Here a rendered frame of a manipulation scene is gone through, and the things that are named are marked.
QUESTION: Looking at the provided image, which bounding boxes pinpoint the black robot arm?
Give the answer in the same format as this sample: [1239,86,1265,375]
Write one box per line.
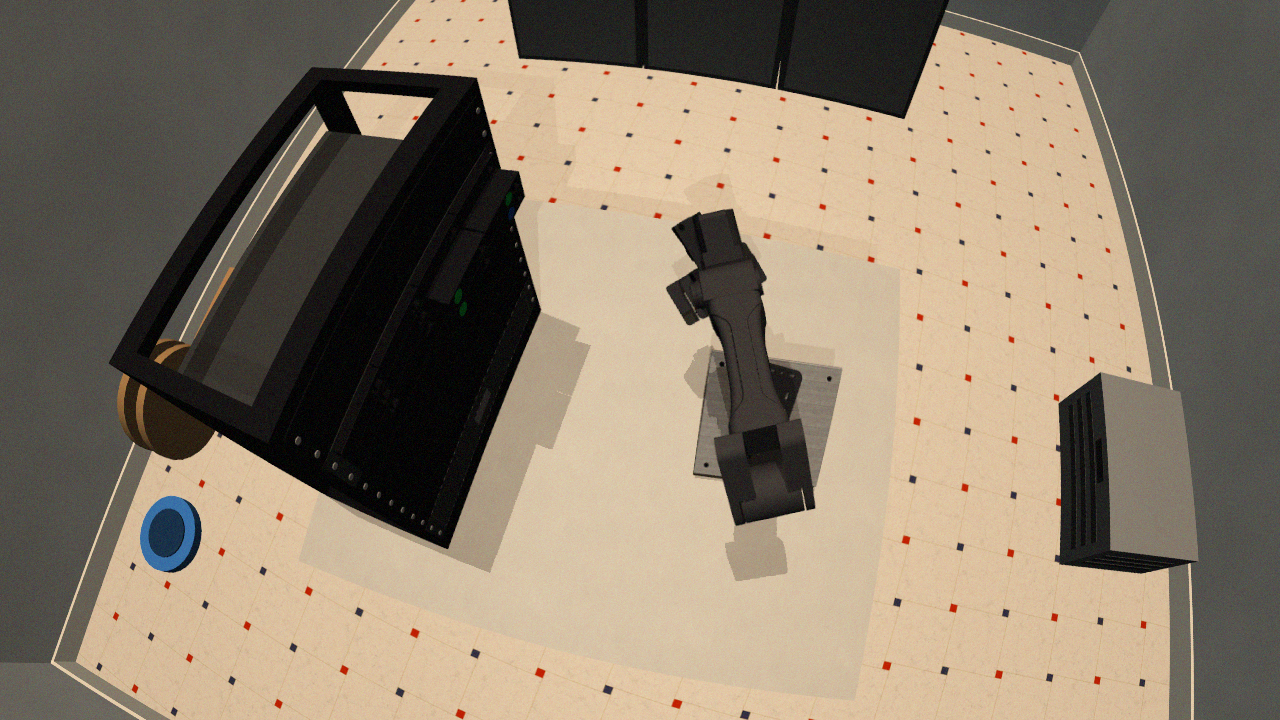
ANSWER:
[671,209,815,527]

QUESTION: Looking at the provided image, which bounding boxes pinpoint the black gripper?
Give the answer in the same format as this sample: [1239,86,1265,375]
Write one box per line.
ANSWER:
[666,242,767,325]

